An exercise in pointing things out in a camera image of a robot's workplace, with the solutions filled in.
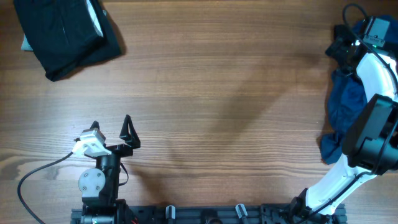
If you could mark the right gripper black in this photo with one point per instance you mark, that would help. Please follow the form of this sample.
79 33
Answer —
339 45

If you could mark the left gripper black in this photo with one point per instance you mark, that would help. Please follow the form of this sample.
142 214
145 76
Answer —
130 139

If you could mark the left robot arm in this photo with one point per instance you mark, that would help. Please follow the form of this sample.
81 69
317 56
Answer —
100 185

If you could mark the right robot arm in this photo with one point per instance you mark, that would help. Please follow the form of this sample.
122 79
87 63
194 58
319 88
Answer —
369 147

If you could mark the blue garment pile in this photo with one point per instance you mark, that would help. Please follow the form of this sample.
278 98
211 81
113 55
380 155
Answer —
345 109

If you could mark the folded black garment stack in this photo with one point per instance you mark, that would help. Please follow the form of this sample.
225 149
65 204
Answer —
65 35

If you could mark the folded grey garment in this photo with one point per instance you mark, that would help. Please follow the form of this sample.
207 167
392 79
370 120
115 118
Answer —
25 45

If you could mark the black mounting rail base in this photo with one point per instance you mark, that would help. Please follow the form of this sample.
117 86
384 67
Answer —
265 214

